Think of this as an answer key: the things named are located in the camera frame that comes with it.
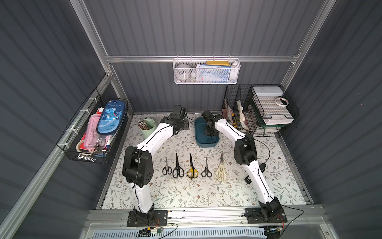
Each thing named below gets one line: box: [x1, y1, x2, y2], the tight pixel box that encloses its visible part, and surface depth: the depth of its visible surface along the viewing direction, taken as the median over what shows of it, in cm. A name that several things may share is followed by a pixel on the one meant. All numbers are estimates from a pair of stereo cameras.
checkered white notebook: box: [252, 96, 294, 125], surface depth 95 cm
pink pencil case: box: [83, 114, 106, 151], surface depth 69 cm
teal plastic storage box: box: [194, 116, 221, 148], surface depth 104 cm
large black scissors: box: [172, 152, 186, 179], surface depth 91 cm
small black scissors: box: [200, 156, 212, 178], surface depth 91 cm
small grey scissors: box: [162, 156, 173, 176], surface depth 92 cm
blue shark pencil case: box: [96, 99, 126, 136], surface depth 71 cm
